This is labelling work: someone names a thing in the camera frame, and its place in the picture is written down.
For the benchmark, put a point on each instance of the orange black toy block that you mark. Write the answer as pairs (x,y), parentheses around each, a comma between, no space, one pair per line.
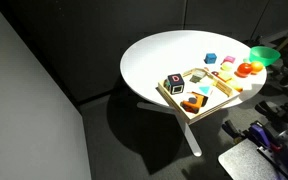
(194,102)

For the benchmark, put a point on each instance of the pink cube block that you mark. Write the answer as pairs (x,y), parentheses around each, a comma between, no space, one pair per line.
(229,59)

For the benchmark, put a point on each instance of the blue cube block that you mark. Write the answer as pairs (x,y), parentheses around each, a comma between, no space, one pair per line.
(210,58)

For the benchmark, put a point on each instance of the orange toy fruit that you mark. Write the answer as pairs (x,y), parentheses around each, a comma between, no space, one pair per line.
(256,67)

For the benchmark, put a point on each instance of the small yellow toy lemon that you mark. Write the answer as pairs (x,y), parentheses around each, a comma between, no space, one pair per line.
(227,66)

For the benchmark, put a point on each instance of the purple clamp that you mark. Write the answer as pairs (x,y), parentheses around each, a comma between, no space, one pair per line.
(256,133)

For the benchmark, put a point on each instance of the yellow toy banana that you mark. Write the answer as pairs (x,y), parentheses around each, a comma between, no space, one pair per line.
(235,85)

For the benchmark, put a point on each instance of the green plastic bowl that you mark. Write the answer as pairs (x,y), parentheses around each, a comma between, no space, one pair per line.
(263,54)

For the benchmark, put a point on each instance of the black letter cube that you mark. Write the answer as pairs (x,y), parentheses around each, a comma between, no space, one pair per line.
(176,83)

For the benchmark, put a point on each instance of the red toy apple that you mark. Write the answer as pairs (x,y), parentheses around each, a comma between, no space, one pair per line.
(244,70)

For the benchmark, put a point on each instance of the light blue triangle block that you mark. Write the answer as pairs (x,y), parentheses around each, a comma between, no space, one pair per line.
(205,90)

